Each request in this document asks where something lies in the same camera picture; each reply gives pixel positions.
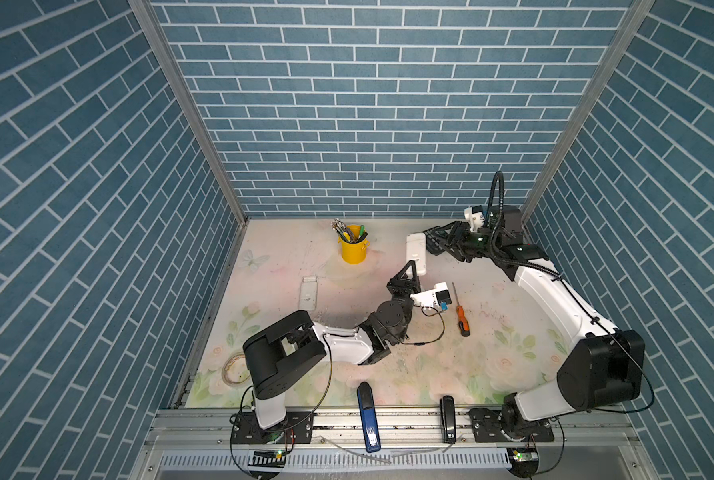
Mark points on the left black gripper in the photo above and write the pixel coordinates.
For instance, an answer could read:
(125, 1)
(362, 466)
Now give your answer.
(401, 286)

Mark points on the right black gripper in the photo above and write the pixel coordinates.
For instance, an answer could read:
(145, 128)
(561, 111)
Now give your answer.
(453, 237)

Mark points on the white remote control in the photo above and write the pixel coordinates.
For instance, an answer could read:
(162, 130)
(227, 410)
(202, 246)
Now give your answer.
(308, 293)
(416, 251)

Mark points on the orange black handled screwdriver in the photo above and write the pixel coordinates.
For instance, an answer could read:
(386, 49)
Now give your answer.
(463, 323)

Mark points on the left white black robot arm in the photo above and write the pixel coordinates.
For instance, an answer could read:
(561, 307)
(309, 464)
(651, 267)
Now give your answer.
(280, 355)

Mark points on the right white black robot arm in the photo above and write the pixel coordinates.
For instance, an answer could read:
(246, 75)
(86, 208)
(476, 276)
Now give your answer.
(605, 364)

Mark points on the yellow metal pen cup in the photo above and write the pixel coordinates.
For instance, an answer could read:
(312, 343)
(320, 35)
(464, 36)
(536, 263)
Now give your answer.
(354, 253)

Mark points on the bundle of pencils in cup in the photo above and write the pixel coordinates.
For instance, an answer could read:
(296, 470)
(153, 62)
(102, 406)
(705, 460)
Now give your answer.
(343, 231)

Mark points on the roll of clear tape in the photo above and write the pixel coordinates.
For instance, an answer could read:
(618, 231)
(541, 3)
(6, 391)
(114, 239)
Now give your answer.
(235, 371)

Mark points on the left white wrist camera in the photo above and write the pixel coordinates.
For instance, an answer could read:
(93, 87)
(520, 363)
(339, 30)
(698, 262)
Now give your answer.
(438, 298)

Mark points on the blue black clamp handle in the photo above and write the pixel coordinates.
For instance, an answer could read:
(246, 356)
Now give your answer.
(368, 415)

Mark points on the aluminium front rail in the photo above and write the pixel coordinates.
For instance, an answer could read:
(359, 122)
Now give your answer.
(192, 428)

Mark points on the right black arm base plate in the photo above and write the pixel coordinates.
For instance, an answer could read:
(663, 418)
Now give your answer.
(507, 425)

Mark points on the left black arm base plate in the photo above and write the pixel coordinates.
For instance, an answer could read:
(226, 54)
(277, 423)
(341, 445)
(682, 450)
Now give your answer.
(297, 427)

